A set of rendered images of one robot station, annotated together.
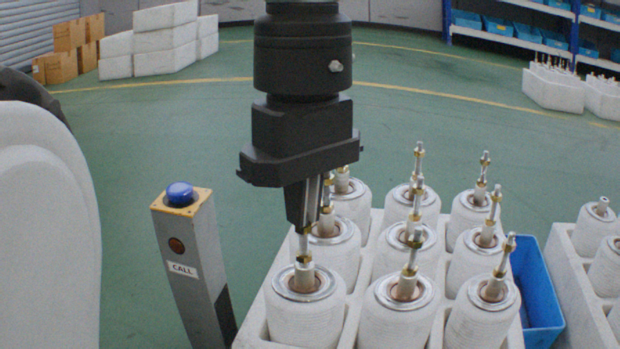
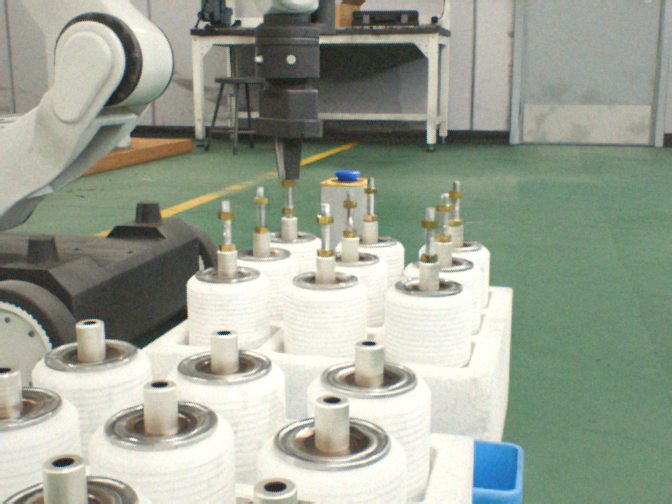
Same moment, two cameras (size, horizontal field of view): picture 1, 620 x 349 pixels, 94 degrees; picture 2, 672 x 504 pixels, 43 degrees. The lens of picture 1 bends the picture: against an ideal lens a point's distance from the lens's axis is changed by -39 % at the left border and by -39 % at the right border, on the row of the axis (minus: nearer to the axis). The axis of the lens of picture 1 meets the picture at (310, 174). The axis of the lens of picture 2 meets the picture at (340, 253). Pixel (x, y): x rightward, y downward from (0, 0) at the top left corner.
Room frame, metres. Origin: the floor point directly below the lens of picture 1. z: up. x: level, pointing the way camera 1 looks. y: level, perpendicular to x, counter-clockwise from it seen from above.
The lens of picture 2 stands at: (0.49, -1.19, 0.48)
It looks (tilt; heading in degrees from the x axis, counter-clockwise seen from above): 12 degrees down; 92
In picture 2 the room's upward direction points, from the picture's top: straight up
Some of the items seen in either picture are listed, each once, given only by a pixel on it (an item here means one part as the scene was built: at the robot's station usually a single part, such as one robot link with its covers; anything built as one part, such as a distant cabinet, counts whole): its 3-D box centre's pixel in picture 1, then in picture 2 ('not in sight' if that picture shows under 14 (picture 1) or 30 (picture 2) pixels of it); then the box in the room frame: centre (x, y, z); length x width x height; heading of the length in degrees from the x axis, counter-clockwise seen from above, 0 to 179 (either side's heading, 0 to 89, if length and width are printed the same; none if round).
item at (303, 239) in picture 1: (304, 243); (288, 198); (0.39, 0.01, 0.31); 0.01 x 0.01 x 0.08
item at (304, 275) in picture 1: (304, 274); (289, 229); (0.39, 0.01, 0.26); 0.02 x 0.02 x 0.03
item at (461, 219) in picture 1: (467, 246); (426, 366); (0.57, -0.28, 0.16); 0.10 x 0.10 x 0.18
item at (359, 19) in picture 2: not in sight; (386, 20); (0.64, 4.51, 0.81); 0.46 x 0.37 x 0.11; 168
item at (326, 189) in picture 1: (326, 194); (370, 204); (0.50, -0.02, 0.30); 0.01 x 0.01 x 0.08
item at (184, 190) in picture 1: (179, 194); (347, 177); (0.47, 0.16, 0.32); 0.04 x 0.04 x 0.02
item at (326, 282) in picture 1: (304, 282); (289, 238); (0.39, 0.01, 0.25); 0.08 x 0.08 x 0.01
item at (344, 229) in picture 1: (325, 230); (369, 242); (0.50, -0.02, 0.25); 0.08 x 0.08 x 0.01
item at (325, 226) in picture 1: (325, 221); (370, 233); (0.50, -0.02, 0.26); 0.02 x 0.02 x 0.03
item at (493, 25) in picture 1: (496, 25); not in sight; (4.61, -2.29, 0.36); 0.50 x 0.38 x 0.21; 169
